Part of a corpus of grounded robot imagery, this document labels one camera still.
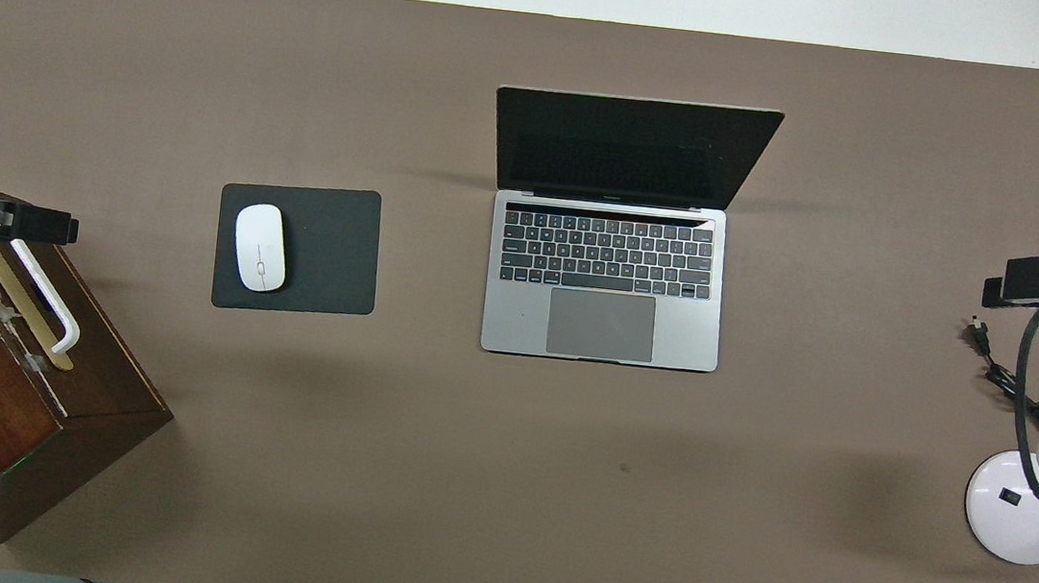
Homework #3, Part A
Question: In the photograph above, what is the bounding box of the grey aluminium laptop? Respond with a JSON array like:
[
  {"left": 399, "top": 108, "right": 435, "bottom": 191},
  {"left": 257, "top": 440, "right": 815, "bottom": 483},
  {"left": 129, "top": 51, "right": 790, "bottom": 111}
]
[{"left": 469, "top": 82, "right": 786, "bottom": 381}]

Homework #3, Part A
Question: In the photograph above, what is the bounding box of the white computer mouse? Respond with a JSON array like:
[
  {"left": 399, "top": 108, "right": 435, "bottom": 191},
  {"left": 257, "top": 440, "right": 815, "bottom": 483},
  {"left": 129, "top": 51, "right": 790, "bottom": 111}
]
[{"left": 229, "top": 201, "right": 294, "bottom": 296}]

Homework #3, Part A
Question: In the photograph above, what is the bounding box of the black mouse pad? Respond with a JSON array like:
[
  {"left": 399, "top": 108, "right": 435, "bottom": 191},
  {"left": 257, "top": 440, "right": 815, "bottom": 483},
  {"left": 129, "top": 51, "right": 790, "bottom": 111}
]
[{"left": 209, "top": 175, "right": 387, "bottom": 326}]

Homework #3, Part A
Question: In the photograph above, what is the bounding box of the brown table mat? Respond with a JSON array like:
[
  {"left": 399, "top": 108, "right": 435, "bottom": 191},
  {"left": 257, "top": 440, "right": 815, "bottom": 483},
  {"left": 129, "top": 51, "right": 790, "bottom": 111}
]
[{"left": 0, "top": 0, "right": 1039, "bottom": 583}]

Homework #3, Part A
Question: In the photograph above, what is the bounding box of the black lamp power cable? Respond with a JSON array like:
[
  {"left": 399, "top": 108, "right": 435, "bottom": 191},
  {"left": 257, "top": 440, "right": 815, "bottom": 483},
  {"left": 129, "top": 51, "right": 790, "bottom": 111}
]
[{"left": 953, "top": 316, "right": 1039, "bottom": 434}]

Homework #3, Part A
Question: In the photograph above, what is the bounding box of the brass handle plate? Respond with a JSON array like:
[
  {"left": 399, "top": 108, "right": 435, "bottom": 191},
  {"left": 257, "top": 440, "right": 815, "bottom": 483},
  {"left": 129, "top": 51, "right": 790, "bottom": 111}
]
[{"left": 0, "top": 239, "right": 87, "bottom": 373}]

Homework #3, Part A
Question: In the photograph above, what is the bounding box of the white box handle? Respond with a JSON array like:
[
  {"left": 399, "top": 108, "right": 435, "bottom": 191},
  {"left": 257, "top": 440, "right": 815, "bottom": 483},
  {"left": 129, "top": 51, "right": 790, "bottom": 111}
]
[{"left": 0, "top": 238, "right": 90, "bottom": 357}]

